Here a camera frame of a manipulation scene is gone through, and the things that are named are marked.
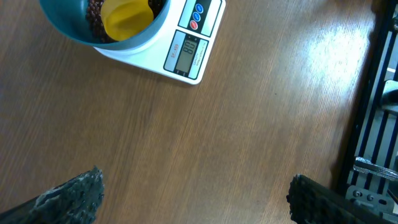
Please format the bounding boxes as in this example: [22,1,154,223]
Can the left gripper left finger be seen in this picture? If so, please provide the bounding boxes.
[1,167,104,224]

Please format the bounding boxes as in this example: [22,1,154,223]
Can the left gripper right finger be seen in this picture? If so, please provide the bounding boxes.
[287,174,397,224]

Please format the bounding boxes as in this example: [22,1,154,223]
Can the yellow plastic measuring scoop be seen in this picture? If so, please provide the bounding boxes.
[100,0,154,41]

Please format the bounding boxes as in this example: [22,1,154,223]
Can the red adzuki beans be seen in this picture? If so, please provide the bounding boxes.
[85,0,165,44]

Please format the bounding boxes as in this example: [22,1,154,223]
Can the white digital kitchen scale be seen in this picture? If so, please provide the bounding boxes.
[96,0,226,85]

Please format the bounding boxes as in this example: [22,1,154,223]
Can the blue plastic bowl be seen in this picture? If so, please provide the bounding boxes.
[39,0,171,50]

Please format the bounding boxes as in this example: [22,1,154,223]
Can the black metal table frame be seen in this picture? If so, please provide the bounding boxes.
[336,1,397,214]

